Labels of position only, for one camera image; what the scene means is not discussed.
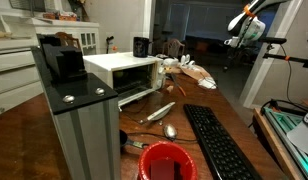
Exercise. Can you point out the wooden dining chair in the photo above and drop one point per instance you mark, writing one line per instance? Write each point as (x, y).
(69, 38)
(174, 43)

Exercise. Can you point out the black camera on boom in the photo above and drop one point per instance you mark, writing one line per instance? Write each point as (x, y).
(274, 40)

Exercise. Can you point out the red block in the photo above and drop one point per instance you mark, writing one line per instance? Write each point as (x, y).
(162, 170)

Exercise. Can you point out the white toaster oven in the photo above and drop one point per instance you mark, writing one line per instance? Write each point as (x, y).
(110, 61)

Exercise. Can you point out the white VR controller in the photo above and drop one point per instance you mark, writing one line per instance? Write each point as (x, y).
(187, 61)

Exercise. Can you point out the green-lit robot base platform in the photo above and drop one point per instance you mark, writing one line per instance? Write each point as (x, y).
(277, 120)

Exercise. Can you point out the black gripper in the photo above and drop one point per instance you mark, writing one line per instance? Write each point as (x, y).
(239, 53)

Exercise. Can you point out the black computer keyboard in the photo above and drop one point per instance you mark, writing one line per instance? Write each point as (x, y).
(214, 140)

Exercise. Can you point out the black measuring cup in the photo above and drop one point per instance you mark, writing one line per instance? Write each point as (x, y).
(123, 140)

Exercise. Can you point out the white VR headset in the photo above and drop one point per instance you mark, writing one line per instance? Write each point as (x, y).
(170, 62)

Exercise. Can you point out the metal spoon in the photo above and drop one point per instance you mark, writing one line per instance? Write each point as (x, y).
(170, 131)

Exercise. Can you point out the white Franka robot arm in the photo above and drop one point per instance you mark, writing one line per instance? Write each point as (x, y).
(252, 28)

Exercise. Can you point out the red plastic bowl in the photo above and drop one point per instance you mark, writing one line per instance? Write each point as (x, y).
(150, 156)

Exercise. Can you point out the orange basket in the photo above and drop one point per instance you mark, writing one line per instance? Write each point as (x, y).
(60, 16)

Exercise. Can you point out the black mug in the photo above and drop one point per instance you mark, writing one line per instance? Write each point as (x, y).
(140, 46)

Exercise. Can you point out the small wooden block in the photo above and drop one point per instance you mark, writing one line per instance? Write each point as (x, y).
(170, 89)

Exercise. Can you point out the crumpled white tissue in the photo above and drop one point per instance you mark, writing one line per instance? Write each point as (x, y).
(207, 83)

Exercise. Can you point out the aluminium camera stand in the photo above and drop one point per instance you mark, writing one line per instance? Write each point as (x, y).
(87, 133)

